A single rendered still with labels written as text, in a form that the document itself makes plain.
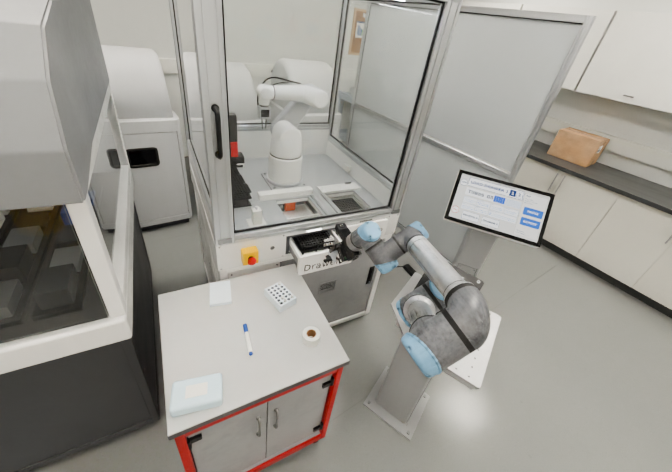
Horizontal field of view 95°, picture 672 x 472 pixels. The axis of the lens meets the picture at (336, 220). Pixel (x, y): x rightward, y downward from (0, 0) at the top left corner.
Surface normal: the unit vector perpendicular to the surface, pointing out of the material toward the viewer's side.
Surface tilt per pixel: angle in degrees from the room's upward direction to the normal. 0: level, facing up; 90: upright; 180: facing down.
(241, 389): 0
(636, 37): 90
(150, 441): 0
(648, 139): 90
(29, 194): 90
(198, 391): 0
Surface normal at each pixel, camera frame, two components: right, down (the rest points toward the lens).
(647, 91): -0.81, 0.22
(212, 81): 0.46, 0.54
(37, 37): 0.40, -0.28
